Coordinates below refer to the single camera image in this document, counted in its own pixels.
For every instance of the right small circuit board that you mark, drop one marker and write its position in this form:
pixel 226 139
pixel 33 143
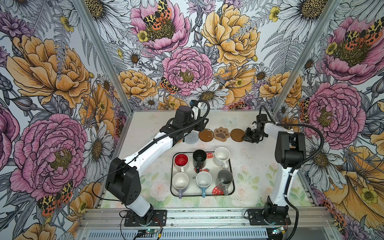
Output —
pixel 278 231

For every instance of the matte brown wooden coaster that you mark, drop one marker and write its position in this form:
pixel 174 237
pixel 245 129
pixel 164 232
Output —
pixel 237 135

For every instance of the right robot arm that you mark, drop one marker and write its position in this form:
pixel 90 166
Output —
pixel 290 150

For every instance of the black mug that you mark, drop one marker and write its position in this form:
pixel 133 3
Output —
pixel 199 160

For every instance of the red interior mug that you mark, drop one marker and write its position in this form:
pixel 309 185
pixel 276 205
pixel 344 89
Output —
pixel 181 162

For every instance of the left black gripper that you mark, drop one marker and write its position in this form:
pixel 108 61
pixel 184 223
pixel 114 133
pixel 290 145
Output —
pixel 201 126

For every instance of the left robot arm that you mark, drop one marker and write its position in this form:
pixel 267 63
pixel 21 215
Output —
pixel 123 178

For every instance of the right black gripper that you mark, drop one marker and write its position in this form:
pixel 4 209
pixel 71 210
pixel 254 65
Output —
pixel 247 136

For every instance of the green circuit board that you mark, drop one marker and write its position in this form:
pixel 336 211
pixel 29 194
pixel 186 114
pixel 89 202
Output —
pixel 149 233

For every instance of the grey crochet coaster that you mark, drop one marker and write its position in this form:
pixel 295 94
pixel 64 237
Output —
pixel 191 138

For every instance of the grey mug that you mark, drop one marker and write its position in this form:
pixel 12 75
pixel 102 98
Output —
pixel 224 180

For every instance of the aluminium front rail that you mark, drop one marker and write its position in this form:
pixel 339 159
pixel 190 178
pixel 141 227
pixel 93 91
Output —
pixel 205 218

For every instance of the white mug purple handle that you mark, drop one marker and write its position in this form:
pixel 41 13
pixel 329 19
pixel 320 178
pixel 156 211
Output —
pixel 180 182

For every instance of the white mug blue handle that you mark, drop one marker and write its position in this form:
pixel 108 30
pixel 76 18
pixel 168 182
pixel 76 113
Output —
pixel 203 180

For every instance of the glossy brown wooden coaster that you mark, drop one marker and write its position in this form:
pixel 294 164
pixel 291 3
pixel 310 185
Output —
pixel 206 135

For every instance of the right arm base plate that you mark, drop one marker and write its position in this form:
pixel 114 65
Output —
pixel 257 217

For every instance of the white tray with strawberries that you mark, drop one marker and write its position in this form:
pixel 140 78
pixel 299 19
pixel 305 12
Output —
pixel 193 190

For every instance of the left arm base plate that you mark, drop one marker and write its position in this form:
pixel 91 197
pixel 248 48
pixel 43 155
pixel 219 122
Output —
pixel 154 218

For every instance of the cork paw print coaster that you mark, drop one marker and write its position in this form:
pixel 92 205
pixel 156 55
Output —
pixel 221 134

